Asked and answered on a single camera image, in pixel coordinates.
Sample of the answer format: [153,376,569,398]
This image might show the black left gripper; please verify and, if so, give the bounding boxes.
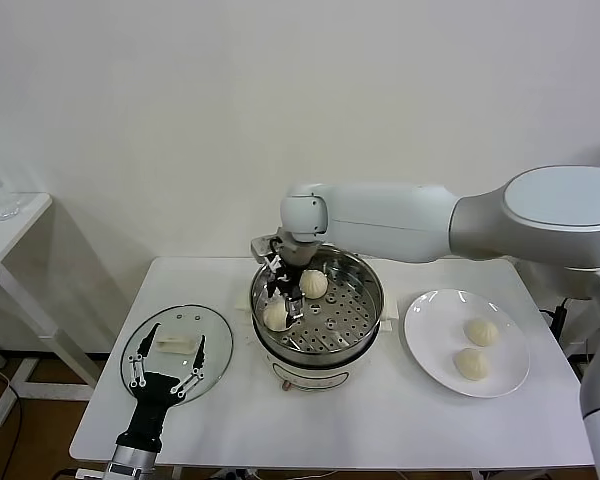
[116,323,208,442]

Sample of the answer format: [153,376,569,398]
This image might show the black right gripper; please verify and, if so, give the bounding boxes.
[265,256,306,323]

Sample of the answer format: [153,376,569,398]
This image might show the white steamed baozi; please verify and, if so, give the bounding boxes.
[463,318,499,348]
[298,269,329,300]
[262,301,289,334]
[453,348,492,382]

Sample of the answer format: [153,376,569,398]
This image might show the glass lid with white handle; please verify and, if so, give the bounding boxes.
[119,304,235,404]

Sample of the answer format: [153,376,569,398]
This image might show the perforated stainless steamer basket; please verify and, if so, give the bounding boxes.
[249,243,384,366]

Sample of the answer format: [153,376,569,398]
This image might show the white electric cooker base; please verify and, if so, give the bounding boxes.
[234,287,399,394]

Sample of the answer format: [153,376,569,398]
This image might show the white round plate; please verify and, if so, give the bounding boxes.
[403,288,530,399]

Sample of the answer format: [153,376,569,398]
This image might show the white side table with glassware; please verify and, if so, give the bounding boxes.
[0,192,106,404]

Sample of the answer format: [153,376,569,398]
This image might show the clear glass bowl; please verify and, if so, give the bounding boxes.
[0,192,22,222]

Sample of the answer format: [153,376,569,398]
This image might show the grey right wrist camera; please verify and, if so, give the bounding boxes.
[249,237,281,264]

